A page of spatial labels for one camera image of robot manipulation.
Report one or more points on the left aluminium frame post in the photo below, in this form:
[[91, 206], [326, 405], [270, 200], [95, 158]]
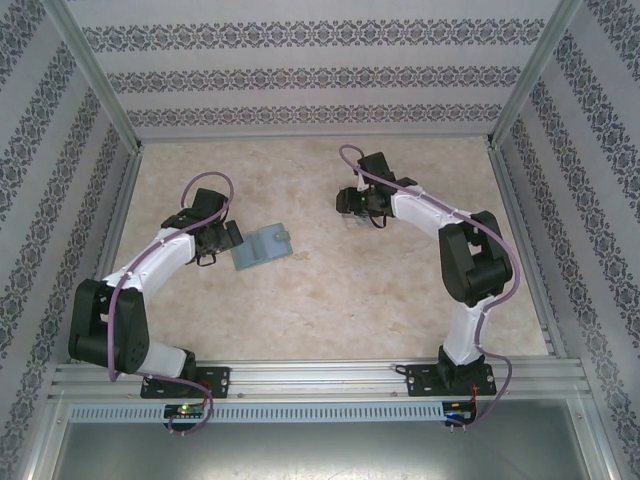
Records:
[[95, 75]]

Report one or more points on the aluminium mounting rail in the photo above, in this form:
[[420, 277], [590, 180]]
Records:
[[320, 380]]

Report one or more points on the aluminium frame post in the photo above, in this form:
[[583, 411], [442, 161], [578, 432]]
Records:
[[95, 75], [532, 75]]

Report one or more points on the clear plastic card box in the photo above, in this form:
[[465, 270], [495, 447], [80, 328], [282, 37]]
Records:
[[357, 222]]

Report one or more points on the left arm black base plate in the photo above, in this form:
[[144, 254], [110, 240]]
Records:
[[215, 382]]

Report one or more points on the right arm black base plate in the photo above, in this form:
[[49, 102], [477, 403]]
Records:
[[420, 382]]

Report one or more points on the grey metal sheet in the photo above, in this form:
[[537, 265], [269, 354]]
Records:
[[320, 450]]

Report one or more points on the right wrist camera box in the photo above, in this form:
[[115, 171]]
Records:
[[361, 184]]

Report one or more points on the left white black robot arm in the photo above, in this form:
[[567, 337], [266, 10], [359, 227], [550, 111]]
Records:
[[107, 325]]

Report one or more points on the sage green card holder wallet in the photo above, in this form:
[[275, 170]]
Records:
[[262, 247]]

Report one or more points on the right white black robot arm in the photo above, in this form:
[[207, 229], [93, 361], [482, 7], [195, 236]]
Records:
[[475, 260]]

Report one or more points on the right aluminium frame post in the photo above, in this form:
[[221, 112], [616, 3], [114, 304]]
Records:
[[532, 75]]

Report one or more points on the right aluminium side rail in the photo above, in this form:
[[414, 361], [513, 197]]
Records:
[[525, 240]]

